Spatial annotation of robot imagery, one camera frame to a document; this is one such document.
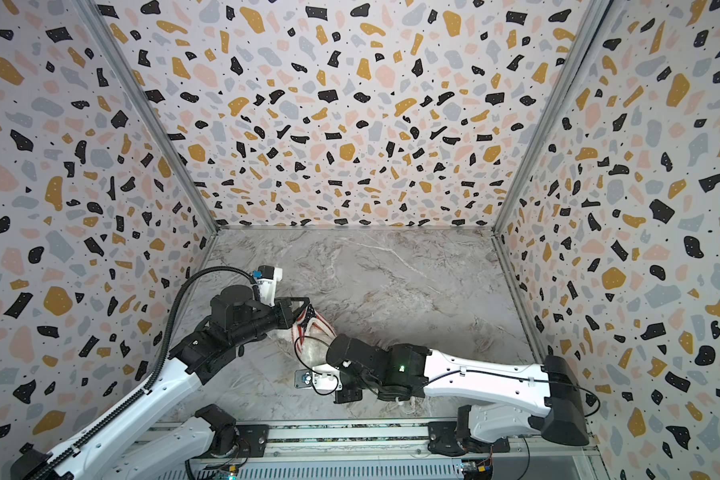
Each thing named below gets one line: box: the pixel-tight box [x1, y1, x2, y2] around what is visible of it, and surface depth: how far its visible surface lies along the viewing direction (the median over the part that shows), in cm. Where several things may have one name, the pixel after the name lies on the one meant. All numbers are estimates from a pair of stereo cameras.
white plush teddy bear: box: [298, 327, 336, 368], surface depth 66 cm
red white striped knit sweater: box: [292, 304, 337, 353], surface depth 73 cm
